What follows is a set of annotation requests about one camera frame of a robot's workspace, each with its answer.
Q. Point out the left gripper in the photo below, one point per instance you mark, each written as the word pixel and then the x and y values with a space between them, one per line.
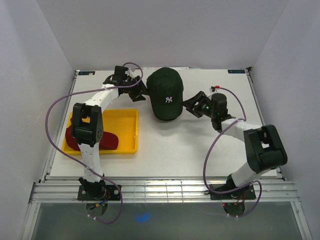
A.
pixel 140 89

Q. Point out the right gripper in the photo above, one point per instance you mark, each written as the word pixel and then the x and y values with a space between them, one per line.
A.
pixel 199 97

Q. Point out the dark green baseball cap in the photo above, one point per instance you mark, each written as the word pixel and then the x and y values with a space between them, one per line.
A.
pixel 165 89

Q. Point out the red baseball cap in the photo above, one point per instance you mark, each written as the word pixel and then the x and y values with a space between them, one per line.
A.
pixel 109 140

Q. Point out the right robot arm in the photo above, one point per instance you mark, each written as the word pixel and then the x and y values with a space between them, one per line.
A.
pixel 264 149

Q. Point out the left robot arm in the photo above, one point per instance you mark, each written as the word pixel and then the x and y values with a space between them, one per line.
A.
pixel 87 128

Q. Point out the yellow plastic tray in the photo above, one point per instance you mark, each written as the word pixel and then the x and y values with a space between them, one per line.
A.
pixel 124 123

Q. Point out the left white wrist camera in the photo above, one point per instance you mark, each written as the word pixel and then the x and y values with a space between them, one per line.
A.
pixel 129 73

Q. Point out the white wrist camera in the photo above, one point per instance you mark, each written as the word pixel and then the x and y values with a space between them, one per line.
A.
pixel 129 73
pixel 214 89

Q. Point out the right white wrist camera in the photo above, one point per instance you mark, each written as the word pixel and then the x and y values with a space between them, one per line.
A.
pixel 214 89

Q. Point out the aluminium frame rail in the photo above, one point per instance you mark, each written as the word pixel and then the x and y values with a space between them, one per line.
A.
pixel 159 191

